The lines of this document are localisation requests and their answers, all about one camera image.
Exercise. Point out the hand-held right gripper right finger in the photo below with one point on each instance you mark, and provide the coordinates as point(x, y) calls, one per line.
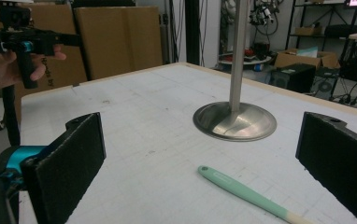
point(338, 158)

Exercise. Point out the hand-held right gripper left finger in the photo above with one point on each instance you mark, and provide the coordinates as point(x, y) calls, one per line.
point(67, 161)

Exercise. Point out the black stand leg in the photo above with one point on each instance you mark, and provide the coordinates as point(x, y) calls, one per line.
point(11, 115)

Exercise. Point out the black computer case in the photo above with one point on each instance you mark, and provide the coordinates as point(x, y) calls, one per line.
point(293, 77)

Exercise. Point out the open cardboard box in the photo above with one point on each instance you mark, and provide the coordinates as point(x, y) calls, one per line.
point(304, 58)

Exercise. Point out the metal stand with round base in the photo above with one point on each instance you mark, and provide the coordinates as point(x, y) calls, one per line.
point(234, 119)

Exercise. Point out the blue tape roll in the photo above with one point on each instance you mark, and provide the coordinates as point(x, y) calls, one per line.
point(258, 67)

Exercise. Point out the black metal shelf rack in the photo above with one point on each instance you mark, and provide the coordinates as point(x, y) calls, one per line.
point(329, 31)

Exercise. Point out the small cardboard box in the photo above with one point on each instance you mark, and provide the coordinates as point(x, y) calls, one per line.
point(308, 30)

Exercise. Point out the black upright post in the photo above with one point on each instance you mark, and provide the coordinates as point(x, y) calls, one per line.
point(192, 31)

